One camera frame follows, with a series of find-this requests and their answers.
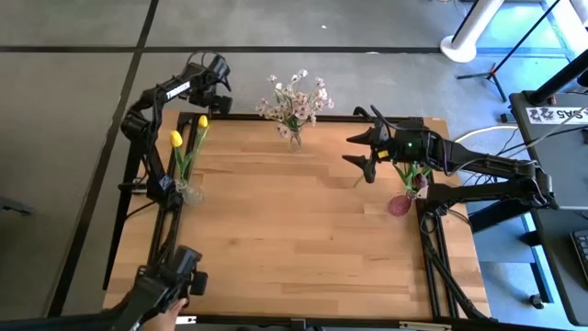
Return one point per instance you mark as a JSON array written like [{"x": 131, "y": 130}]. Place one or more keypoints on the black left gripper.
[{"x": 209, "y": 76}]

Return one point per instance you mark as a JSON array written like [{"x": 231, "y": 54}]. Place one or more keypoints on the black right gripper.
[{"x": 404, "y": 142}]

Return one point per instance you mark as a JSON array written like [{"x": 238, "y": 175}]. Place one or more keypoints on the dark red tulip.
[
  {"x": 420, "y": 180},
  {"x": 403, "y": 174}
]

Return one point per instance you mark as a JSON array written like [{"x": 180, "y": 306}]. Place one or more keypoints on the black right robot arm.
[{"x": 487, "y": 163}]

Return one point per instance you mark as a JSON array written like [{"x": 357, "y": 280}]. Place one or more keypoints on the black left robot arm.
[{"x": 156, "y": 99}]

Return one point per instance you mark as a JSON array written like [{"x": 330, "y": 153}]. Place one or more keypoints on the purple glass vase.
[{"x": 399, "y": 206}]

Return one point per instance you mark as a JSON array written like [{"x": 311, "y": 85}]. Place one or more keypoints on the slim clear glass vase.
[{"x": 295, "y": 141}]

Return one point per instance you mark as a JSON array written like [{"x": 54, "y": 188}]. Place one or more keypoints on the wide clear glass vase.
[{"x": 189, "y": 194}]

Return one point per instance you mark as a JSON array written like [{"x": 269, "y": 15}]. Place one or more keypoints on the black table clamp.
[{"x": 362, "y": 111}]

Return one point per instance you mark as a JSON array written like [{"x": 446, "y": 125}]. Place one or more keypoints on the white floor stand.
[{"x": 459, "y": 49}]

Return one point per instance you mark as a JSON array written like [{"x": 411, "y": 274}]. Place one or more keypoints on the small black floor box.
[{"x": 505, "y": 118}]

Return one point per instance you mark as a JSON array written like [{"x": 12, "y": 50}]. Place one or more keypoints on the black tripod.
[{"x": 494, "y": 72}]

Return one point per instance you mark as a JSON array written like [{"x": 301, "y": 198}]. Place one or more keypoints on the white printed label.
[{"x": 551, "y": 115}]

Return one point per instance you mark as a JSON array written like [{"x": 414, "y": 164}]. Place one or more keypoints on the black desk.
[
  {"x": 562, "y": 271},
  {"x": 565, "y": 161}
]

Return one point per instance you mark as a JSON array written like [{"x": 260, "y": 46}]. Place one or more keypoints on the black slanted pole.
[{"x": 558, "y": 79}]

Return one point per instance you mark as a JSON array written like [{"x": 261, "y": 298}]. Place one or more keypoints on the black caster wheel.
[{"x": 535, "y": 301}]

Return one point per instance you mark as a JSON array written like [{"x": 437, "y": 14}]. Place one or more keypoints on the black lower desk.
[{"x": 562, "y": 271}]

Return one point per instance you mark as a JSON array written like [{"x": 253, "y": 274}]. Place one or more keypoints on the black keyboard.
[{"x": 582, "y": 253}]

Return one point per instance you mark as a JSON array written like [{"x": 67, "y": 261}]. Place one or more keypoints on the person's hand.
[{"x": 169, "y": 317}]

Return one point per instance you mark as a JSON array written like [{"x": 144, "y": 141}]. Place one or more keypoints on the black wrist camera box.
[{"x": 220, "y": 105}]

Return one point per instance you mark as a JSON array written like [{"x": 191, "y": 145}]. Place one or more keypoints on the black aluminium table frame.
[{"x": 331, "y": 118}]

